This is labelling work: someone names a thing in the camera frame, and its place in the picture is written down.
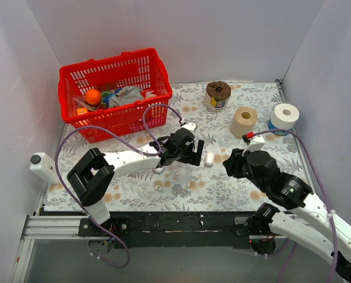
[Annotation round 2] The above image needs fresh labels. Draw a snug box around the white oval earbud charging case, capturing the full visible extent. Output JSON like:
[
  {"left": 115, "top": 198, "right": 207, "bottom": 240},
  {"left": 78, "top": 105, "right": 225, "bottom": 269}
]
[{"left": 204, "top": 152, "right": 215, "bottom": 167}]

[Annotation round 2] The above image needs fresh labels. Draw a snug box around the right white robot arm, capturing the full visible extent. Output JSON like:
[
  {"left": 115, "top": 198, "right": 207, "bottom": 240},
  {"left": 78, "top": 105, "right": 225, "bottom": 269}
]
[{"left": 223, "top": 149, "right": 351, "bottom": 263}]

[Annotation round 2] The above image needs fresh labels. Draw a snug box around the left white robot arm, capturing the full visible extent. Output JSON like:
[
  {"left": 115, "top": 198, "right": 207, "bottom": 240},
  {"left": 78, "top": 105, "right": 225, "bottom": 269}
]
[{"left": 67, "top": 123, "right": 204, "bottom": 236}]

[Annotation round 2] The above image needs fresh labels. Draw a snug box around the white square case with screen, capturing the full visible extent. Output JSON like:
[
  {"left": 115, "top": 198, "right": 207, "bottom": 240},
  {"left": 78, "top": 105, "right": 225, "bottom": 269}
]
[{"left": 153, "top": 167, "right": 165, "bottom": 174}]

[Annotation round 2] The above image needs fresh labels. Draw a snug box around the beige toilet paper roll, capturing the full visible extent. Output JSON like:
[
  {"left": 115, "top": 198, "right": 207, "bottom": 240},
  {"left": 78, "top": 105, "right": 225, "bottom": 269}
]
[{"left": 230, "top": 106, "right": 258, "bottom": 138}]

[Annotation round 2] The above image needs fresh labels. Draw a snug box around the floral patterned table mat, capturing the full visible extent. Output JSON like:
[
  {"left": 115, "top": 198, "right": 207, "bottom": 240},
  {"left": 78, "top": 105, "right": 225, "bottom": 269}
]
[{"left": 44, "top": 83, "right": 311, "bottom": 217}]

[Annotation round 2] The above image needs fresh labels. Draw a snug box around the white toilet roll blue wrap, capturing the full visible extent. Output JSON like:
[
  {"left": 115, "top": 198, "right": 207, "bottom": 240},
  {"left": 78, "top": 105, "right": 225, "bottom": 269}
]
[{"left": 267, "top": 103, "right": 300, "bottom": 136}]

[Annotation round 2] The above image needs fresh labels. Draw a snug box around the brown topped paper roll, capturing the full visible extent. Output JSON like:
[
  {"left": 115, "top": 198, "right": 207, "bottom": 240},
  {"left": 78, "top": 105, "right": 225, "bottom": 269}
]
[{"left": 204, "top": 81, "right": 231, "bottom": 112}]

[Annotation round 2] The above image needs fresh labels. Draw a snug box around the grey crumpled snack bag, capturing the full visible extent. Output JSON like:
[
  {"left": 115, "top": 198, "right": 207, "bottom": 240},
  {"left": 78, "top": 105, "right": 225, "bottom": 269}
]
[{"left": 107, "top": 86, "right": 144, "bottom": 108}]

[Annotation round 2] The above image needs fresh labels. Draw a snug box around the red plastic shopping basket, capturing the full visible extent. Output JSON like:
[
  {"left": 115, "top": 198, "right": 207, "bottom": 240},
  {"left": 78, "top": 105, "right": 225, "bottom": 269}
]
[{"left": 58, "top": 48, "right": 172, "bottom": 143}]

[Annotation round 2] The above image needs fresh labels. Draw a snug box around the orange fruit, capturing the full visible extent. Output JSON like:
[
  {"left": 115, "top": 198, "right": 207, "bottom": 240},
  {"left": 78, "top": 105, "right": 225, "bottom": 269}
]
[{"left": 84, "top": 89, "right": 101, "bottom": 106}]

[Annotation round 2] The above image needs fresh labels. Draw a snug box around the small orange box in basket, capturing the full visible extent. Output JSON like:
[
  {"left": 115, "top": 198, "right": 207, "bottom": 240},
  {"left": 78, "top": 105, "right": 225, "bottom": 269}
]
[{"left": 76, "top": 107, "right": 88, "bottom": 116}]

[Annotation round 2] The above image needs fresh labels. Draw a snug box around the white box with grey knob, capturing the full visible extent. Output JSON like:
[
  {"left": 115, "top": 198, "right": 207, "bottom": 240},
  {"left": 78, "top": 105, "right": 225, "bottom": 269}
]
[{"left": 29, "top": 152, "right": 60, "bottom": 185}]

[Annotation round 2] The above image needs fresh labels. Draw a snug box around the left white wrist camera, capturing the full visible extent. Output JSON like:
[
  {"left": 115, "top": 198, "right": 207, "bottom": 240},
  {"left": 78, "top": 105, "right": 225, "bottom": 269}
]
[{"left": 181, "top": 122, "right": 197, "bottom": 133}]

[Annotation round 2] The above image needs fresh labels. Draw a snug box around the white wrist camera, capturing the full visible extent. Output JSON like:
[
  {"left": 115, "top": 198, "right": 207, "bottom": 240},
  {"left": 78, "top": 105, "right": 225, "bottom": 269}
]
[
  {"left": 181, "top": 122, "right": 197, "bottom": 133},
  {"left": 242, "top": 132, "right": 265, "bottom": 155}
]

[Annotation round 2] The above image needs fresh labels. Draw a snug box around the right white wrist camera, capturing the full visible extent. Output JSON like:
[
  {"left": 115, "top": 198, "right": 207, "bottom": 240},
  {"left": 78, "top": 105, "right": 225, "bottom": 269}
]
[{"left": 242, "top": 132, "right": 265, "bottom": 155}]

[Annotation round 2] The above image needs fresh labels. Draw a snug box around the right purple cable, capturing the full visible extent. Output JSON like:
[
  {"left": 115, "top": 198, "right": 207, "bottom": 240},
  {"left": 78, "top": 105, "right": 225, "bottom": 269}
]
[{"left": 253, "top": 129, "right": 340, "bottom": 283}]

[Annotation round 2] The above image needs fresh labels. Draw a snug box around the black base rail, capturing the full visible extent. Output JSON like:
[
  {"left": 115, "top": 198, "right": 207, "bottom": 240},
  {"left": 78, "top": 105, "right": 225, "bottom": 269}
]
[{"left": 77, "top": 211, "right": 278, "bottom": 250}]

